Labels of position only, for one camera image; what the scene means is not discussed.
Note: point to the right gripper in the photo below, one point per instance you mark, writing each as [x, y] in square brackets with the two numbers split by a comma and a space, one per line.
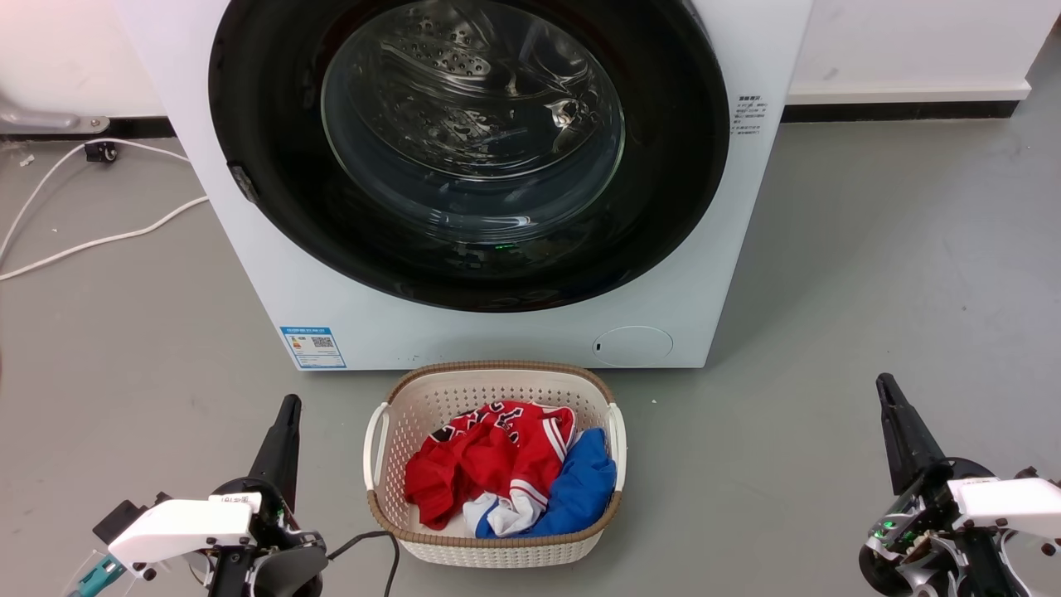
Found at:
[916, 510]

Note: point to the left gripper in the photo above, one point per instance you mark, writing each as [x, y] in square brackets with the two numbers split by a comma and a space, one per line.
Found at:
[269, 518]

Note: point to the round black glass washer door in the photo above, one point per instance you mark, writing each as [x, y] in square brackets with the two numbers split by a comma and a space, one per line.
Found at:
[663, 207]

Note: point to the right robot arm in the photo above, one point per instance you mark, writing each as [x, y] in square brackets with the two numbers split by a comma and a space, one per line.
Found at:
[986, 568]

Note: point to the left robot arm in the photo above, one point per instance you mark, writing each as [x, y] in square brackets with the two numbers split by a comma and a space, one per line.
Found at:
[282, 572]

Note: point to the white front-load washing machine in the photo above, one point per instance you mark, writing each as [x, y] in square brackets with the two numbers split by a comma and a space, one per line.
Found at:
[497, 340]

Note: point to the blue white energy label sticker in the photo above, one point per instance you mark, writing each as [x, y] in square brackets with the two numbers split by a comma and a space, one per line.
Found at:
[313, 348]

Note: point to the white plastic laundry basket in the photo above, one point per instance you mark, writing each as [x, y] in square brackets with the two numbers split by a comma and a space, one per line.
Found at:
[431, 390]

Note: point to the red sports jersey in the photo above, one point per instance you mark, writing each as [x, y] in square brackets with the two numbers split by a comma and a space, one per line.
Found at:
[489, 456]

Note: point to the white garment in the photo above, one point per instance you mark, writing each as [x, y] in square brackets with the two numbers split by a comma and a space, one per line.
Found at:
[506, 518]

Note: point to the round white filter cover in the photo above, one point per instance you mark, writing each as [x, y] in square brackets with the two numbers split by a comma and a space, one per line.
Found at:
[632, 347]

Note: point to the blue garment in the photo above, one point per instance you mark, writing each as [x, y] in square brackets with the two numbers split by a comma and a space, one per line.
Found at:
[584, 485]

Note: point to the small printed text label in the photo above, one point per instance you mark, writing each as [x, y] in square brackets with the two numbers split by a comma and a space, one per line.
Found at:
[750, 116]

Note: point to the perforated steel washer drum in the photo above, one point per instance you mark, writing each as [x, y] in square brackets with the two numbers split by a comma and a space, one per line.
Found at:
[448, 58]

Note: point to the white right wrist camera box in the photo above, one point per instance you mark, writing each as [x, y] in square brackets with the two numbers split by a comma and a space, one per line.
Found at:
[1011, 502]

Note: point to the grey metal wall bracket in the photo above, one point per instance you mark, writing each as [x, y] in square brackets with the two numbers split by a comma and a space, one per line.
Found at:
[50, 120]

